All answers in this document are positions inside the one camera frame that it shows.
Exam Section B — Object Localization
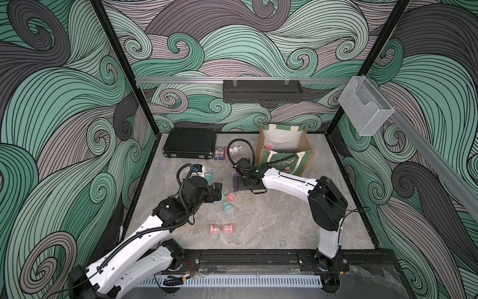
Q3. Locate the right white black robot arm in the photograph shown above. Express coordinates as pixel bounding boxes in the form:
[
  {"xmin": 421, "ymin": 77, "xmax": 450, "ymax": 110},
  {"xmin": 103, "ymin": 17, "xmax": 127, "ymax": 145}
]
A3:
[{"xmin": 233, "ymin": 158, "xmax": 349, "ymax": 273}]

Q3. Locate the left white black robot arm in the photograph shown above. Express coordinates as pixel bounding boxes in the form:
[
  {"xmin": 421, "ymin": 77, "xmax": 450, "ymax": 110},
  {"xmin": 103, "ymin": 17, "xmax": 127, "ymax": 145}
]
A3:
[{"xmin": 67, "ymin": 176, "xmax": 222, "ymax": 299}]

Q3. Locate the teal hourglass lower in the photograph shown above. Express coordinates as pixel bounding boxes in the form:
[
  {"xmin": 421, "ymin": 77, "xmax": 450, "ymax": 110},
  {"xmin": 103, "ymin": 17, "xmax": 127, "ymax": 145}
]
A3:
[{"xmin": 224, "ymin": 203, "xmax": 234, "ymax": 213}]

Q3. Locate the pink hourglass lying front alone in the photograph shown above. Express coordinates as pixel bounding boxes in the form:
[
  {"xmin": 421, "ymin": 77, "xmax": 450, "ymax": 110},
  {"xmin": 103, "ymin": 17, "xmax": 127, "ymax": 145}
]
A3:
[{"xmin": 210, "ymin": 224, "xmax": 234, "ymax": 235}]

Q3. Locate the green jute Christmas canvas bag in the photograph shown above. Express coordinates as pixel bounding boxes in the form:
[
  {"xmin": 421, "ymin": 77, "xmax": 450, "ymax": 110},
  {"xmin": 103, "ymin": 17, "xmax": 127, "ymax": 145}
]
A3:
[{"xmin": 255, "ymin": 124, "xmax": 313, "ymax": 176}]

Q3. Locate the white rabbit figurine pink base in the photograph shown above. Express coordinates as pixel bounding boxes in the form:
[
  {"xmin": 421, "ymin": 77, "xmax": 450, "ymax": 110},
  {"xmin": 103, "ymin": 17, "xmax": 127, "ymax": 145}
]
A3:
[{"xmin": 225, "ymin": 146, "xmax": 243, "ymax": 159}]

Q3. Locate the blue playing card box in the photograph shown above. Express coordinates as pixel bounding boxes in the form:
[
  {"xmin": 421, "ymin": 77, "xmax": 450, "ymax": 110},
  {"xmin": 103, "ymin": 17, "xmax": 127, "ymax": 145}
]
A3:
[{"xmin": 214, "ymin": 147, "xmax": 227, "ymax": 161}]

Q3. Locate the black hard carrying case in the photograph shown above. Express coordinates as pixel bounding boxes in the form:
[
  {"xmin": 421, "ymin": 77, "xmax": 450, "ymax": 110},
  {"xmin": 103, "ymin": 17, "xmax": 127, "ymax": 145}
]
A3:
[{"xmin": 163, "ymin": 128, "xmax": 217, "ymax": 159}]

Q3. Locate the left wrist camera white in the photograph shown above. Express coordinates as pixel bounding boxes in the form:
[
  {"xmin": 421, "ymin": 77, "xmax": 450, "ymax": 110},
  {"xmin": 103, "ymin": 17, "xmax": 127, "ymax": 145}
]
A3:
[{"xmin": 191, "ymin": 164, "xmax": 205, "ymax": 178}]

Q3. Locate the black perforated wall tray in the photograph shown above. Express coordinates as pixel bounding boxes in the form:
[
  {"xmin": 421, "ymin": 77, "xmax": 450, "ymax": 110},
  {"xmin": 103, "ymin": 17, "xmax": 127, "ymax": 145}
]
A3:
[{"xmin": 223, "ymin": 79, "xmax": 304, "ymax": 105}]

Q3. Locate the white slotted cable duct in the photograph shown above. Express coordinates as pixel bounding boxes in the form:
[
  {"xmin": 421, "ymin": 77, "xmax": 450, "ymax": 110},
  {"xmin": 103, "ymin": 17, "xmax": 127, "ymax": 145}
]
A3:
[{"xmin": 139, "ymin": 275, "xmax": 324, "ymax": 289}]

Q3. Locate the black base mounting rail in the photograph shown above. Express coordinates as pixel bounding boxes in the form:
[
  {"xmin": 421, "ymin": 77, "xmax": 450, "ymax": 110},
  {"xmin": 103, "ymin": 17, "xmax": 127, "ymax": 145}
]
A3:
[{"xmin": 184, "ymin": 249, "xmax": 397, "ymax": 273}]

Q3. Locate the aluminium rail on back wall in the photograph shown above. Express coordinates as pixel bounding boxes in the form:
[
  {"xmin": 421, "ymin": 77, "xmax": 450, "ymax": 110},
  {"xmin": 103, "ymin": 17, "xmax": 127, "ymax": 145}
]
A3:
[{"xmin": 135, "ymin": 76, "xmax": 351, "ymax": 85}]

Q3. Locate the aluminium rail on wall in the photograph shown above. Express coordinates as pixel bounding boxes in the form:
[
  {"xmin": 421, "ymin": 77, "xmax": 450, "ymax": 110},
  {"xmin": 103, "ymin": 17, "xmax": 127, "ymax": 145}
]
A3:
[
  {"xmin": 367, "ymin": 77, "xmax": 478, "ymax": 219},
  {"xmin": 135, "ymin": 76, "xmax": 351, "ymax": 85}
]

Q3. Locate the clear acrylic wall bin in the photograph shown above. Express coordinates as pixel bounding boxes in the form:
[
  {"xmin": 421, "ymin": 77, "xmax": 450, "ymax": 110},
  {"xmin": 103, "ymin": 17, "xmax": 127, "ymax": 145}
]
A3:
[{"xmin": 339, "ymin": 75, "xmax": 395, "ymax": 137}]

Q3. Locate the aluminium rail on right wall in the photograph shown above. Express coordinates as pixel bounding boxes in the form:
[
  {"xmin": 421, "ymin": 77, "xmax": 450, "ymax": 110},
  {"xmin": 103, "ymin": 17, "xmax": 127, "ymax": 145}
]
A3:
[{"xmin": 367, "ymin": 77, "xmax": 478, "ymax": 219}]

